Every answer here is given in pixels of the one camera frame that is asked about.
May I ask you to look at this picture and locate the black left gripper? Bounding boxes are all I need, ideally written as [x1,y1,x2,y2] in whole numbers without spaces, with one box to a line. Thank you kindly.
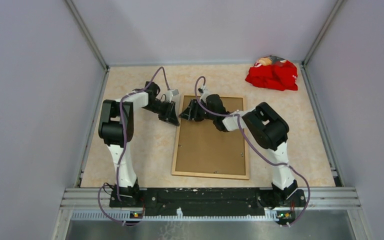
[143,99,180,126]

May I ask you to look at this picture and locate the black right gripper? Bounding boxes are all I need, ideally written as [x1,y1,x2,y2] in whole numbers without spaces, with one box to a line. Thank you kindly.
[179,99,216,122]

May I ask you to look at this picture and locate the wooden picture frame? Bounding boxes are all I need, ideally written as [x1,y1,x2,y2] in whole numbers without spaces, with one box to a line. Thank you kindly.
[171,95,250,181]

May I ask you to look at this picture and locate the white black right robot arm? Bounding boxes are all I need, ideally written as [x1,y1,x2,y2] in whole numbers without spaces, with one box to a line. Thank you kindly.
[179,94,308,210]

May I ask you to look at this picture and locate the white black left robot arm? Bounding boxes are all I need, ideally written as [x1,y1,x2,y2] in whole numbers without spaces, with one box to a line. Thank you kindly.
[98,81,181,207]

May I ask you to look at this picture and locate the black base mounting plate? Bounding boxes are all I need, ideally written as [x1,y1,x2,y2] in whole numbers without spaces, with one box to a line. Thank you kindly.
[109,187,306,217]

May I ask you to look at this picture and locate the red crumpled cloth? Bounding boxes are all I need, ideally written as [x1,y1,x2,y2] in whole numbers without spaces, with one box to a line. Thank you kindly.
[245,55,298,91]

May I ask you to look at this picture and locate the left controller board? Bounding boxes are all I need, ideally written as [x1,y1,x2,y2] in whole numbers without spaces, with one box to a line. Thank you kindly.
[129,211,143,219]

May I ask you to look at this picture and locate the controller board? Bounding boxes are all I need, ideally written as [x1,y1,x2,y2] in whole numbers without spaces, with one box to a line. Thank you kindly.
[276,211,296,221]
[129,211,143,219]

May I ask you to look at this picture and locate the right controller board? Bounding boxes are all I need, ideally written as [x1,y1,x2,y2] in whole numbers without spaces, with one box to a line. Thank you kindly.
[276,211,296,221]

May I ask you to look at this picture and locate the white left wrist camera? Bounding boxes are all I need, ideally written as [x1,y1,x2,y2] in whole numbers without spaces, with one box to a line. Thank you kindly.
[165,89,181,103]

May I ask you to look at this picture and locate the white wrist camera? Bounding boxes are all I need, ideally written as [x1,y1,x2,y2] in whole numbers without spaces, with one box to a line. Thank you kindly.
[165,89,181,103]
[198,85,211,103]

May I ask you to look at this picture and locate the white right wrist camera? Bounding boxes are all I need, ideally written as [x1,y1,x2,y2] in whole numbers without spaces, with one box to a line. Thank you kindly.
[198,85,211,103]

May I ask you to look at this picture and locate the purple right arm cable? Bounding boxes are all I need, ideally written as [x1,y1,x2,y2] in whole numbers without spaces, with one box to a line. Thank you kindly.
[194,76,311,227]

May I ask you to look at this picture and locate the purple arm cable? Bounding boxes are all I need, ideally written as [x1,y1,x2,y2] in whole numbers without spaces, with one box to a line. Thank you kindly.
[194,76,311,227]
[97,66,171,227]

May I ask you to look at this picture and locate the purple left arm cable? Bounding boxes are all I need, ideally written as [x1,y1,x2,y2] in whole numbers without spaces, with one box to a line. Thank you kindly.
[97,66,171,227]

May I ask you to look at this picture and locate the aluminium front rail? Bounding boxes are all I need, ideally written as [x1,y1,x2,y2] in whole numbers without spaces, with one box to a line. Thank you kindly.
[59,187,361,210]

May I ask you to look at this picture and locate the white toothed cable duct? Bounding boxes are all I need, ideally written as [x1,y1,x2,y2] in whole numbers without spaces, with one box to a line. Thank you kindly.
[71,208,279,222]

